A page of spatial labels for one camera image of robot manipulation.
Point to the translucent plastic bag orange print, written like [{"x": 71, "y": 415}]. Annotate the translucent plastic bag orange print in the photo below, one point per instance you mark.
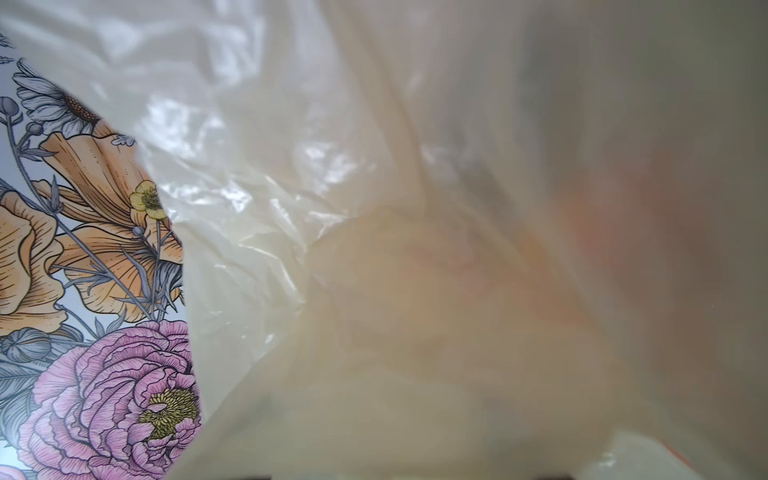
[{"x": 451, "y": 239}]

